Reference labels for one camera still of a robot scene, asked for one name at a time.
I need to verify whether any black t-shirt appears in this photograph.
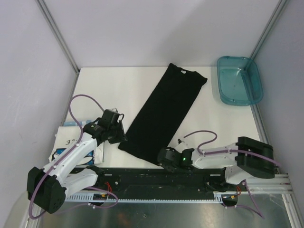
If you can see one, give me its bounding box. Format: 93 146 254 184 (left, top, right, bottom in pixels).
118 63 207 165

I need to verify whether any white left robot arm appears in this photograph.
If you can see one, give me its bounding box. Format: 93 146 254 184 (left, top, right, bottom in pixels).
27 109 127 219

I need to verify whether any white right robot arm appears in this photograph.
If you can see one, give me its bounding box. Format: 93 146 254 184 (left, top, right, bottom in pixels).
157 136 278 190

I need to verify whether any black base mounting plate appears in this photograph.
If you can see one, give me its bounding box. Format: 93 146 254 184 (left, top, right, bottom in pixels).
65 168 247 205

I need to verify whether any white folded daisy t-shirt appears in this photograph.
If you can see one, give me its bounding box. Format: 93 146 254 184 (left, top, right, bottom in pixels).
48 121 105 166

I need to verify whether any teal plastic bin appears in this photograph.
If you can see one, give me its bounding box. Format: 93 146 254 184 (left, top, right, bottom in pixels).
217 56 264 106

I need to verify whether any grey slotted cable duct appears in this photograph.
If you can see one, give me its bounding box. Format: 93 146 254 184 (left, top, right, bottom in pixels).
64 192 225 204

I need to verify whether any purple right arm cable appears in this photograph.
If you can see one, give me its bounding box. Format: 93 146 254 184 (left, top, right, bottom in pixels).
184 130 282 219

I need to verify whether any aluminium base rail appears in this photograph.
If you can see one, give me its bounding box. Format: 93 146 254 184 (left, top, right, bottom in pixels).
247 174 293 194

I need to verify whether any left aluminium frame post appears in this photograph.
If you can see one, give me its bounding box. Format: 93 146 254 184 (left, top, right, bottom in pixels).
35 0 80 75

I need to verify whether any aluminium frame post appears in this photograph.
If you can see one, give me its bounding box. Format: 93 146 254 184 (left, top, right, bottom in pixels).
35 0 80 75
249 0 290 60

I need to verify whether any right aluminium frame post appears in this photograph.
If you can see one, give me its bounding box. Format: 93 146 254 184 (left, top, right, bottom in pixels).
249 0 290 60

